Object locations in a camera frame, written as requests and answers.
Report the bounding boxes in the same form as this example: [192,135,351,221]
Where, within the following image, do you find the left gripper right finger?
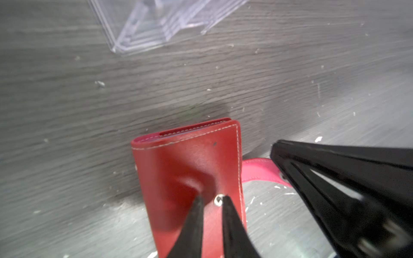
[222,196,260,258]

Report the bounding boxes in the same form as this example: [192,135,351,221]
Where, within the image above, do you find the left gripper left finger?
[167,196,204,258]

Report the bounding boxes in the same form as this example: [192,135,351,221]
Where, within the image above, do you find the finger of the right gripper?
[271,140,413,258]

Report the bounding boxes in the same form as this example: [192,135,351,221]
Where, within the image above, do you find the red leather card holder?
[131,118,284,258]

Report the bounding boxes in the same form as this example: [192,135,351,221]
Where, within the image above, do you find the clear acrylic card box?
[90,0,246,55]

